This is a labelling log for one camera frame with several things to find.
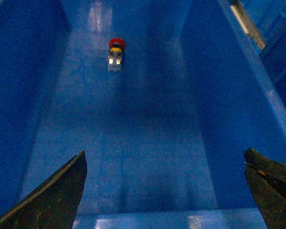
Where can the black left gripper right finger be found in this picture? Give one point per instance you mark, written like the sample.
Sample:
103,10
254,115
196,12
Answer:
266,179

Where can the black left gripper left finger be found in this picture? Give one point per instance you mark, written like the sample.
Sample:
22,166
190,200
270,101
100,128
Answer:
54,203

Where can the red mushroom push button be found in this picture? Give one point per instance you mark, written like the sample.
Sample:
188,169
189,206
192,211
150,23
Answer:
115,56

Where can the blue container on left shelf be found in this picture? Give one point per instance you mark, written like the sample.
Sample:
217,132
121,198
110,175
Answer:
201,82

